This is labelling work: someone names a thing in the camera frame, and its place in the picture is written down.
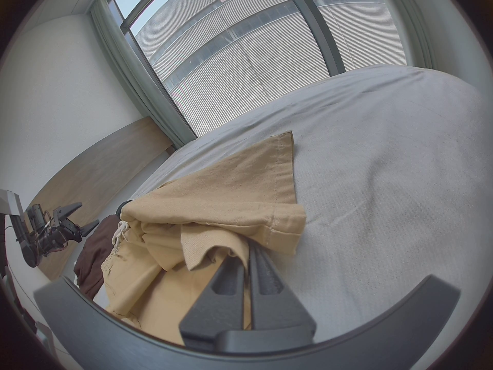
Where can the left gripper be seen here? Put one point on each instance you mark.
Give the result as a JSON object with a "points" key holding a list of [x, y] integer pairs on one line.
{"points": [[52, 241]]}

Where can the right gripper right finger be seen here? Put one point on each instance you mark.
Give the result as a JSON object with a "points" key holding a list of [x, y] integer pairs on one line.
{"points": [[277, 310]]}

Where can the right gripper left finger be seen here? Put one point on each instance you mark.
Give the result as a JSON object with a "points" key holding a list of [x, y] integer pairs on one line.
{"points": [[215, 314]]}

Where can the tan shorts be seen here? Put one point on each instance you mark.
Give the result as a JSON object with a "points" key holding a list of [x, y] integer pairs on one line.
{"points": [[231, 195]]}

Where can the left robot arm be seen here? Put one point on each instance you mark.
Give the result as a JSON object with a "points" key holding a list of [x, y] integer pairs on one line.
{"points": [[36, 216]]}

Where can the bed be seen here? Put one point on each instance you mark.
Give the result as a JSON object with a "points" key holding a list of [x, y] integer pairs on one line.
{"points": [[385, 191]]}

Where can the brown garment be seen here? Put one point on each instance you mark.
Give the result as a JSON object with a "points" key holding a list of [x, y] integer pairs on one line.
{"points": [[96, 253]]}

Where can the black garment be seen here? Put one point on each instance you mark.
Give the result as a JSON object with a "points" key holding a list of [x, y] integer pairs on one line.
{"points": [[123, 206]]}

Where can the pale green curtain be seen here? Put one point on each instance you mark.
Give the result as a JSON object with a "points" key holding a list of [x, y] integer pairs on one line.
{"points": [[418, 21], [127, 71]]}

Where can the window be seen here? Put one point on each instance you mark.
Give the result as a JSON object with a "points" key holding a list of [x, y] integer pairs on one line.
{"points": [[246, 52]]}

